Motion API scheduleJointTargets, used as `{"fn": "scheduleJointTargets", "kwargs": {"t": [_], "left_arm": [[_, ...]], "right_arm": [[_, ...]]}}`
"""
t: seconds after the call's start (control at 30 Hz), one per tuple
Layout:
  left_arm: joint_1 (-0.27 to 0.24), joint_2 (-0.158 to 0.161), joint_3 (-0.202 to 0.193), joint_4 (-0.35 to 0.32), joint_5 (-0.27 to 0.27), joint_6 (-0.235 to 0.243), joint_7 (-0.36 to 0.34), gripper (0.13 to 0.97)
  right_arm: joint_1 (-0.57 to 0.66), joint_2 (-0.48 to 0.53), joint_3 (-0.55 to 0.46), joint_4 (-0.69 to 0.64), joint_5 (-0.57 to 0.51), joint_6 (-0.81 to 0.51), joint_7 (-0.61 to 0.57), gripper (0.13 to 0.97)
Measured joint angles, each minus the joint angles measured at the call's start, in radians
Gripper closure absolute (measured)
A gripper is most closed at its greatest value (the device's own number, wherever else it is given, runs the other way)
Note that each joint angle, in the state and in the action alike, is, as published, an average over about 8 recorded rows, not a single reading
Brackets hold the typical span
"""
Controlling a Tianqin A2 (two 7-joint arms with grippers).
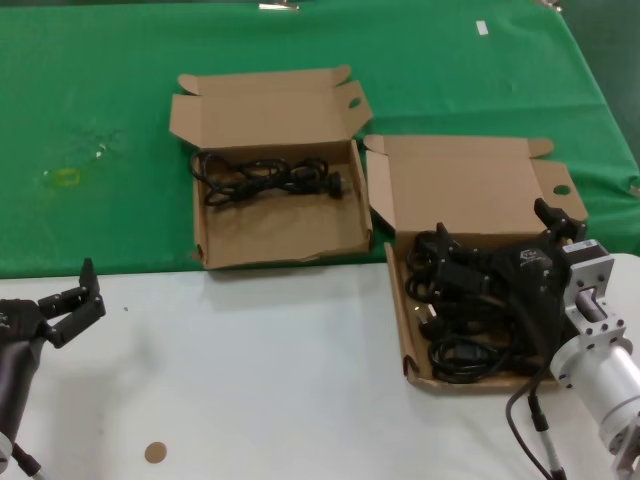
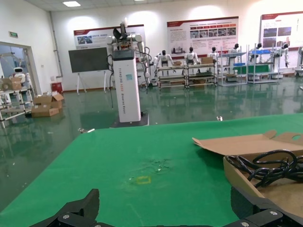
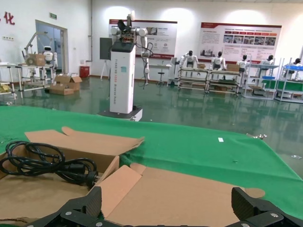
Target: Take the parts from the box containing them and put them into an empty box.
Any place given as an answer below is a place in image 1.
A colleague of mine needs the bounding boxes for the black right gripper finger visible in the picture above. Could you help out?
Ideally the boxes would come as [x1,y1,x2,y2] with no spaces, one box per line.
[433,221,499,297]
[533,197,589,246]

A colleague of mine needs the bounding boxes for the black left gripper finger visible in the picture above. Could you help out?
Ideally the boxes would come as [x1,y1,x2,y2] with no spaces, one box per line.
[38,257,104,322]
[47,298,108,350]

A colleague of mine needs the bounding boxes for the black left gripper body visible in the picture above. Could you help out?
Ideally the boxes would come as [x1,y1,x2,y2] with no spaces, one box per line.
[0,298,51,349]

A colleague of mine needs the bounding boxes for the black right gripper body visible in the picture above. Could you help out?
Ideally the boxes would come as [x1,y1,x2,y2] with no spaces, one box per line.
[489,230,572,352]

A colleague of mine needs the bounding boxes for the black power cable with plug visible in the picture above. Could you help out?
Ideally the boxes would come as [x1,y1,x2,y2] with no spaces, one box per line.
[191,151,350,207]

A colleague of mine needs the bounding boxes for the cardboard box with round-holed lid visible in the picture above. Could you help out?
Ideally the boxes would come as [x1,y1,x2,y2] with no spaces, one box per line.
[363,133,589,397]

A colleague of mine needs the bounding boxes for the cardboard box with slotted lid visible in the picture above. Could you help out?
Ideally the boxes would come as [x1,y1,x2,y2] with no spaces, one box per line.
[168,64,375,271]

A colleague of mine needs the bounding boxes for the green tablecloth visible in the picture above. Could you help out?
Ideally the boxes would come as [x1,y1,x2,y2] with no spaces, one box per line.
[0,0,640,281]

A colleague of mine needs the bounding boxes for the tangled black power cables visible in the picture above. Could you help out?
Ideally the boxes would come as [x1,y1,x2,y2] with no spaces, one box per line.
[407,229,562,385]

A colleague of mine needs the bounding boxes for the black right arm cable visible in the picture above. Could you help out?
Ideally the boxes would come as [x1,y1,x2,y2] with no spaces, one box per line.
[504,362,571,480]

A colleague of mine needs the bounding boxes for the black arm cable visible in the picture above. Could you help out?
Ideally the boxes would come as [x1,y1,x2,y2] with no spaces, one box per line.
[504,362,571,480]
[9,442,49,480]

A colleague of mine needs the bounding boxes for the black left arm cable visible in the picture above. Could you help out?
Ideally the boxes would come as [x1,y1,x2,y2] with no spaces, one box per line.
[9,442,49,480]

